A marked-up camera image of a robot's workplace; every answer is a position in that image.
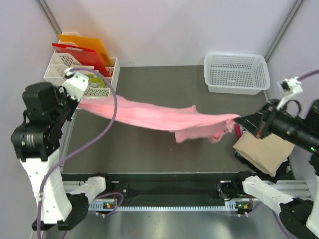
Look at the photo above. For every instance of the beige folded t shirt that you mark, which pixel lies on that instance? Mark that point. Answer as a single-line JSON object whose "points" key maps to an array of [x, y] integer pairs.
{"points": [[265, 154]]}

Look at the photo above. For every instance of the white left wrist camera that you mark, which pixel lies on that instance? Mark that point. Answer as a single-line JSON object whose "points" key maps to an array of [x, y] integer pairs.
{"points": [[75, 84]]}

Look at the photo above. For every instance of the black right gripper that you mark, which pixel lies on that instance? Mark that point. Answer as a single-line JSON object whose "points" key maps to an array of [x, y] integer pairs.
{"points": [[257, 123]]}

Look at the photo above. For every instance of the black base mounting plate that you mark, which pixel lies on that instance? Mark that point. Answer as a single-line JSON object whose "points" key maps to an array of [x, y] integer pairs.
{"points": [[173, 189]]}

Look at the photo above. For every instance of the white perforated plastic basket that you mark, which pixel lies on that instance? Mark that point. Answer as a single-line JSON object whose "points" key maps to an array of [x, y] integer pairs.
{"points": [[245, 74]]}

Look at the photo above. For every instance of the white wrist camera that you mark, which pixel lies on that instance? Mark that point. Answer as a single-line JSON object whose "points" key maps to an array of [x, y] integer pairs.
{"points": [[75, 84], [290, 87]]}

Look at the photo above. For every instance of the pink t shirt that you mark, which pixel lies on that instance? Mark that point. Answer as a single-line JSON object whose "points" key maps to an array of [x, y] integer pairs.
{"points": [[185, 123]]}

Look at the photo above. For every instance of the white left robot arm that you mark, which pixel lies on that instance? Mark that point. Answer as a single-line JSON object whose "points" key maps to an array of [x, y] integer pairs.
{"points": [[36, 143]]}

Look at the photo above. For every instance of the magenta folded garment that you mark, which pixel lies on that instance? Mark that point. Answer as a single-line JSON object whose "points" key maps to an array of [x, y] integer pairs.
{"points": [[238, 131]]}

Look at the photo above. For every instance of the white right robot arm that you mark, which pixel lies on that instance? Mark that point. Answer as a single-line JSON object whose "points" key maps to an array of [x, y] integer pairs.
{"points": [[300, 217]]}

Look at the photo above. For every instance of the orange plastic folder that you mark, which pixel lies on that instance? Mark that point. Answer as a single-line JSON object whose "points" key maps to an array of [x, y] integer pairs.
{"points": [[89, 43]]}

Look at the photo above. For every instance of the red plastic folder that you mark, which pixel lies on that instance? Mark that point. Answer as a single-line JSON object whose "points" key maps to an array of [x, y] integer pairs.
{"points": [[84, 56]]}

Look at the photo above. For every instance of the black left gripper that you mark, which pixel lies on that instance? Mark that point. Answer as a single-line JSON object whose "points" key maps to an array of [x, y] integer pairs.
{"points": [[74, 100]]}

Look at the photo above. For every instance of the aluminium frame rail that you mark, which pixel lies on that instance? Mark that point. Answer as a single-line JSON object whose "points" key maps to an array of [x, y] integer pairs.
{"points": [[108, 202]]}

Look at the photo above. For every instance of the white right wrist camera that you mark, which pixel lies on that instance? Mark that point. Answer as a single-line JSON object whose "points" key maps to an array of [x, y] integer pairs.
{"points": [[290, 87]]}

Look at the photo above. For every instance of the white file organizer rack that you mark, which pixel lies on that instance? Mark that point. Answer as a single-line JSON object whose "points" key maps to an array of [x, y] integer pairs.
{"points": [[61, 61]]}

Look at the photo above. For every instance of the green booklet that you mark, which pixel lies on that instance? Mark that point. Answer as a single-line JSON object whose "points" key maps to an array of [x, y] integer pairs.
{"points": [[96, 81]]}

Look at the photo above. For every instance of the beige booklet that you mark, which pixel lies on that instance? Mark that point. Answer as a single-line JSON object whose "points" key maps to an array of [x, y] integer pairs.
{"points": [[85, 69]]}

